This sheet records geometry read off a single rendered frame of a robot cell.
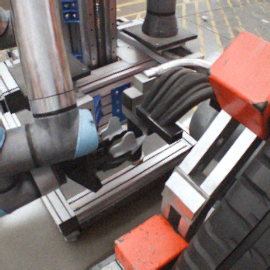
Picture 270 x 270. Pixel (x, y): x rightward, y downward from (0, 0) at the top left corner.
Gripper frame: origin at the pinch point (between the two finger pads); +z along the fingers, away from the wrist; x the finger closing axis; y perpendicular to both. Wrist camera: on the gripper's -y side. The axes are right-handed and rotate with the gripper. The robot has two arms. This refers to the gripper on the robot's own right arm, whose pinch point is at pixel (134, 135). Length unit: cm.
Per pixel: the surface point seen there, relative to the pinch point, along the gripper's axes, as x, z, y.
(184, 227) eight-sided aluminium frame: -25.8, -10.0, 8.0
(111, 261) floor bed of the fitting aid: 3, -10, -75
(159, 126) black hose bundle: -12.7, -4.7, 14.9
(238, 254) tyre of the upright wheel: -34.5, -11.7, 16.8
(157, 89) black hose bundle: -8.4, -1.7, 18.2
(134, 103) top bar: -4.5, -3.4, 13.8
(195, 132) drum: -8.6, 10.6, 1.7
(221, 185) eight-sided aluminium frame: -26.2, -4.9, 14.5
